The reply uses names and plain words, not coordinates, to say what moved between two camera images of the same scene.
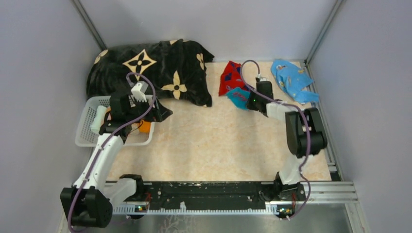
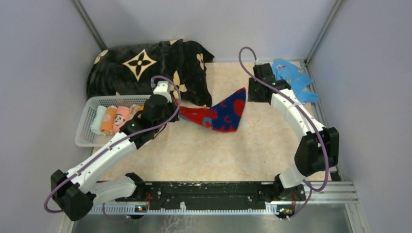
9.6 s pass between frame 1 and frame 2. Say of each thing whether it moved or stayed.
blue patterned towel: stayed
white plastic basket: stayed
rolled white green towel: stayed
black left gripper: moved
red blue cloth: moved
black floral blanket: stayed
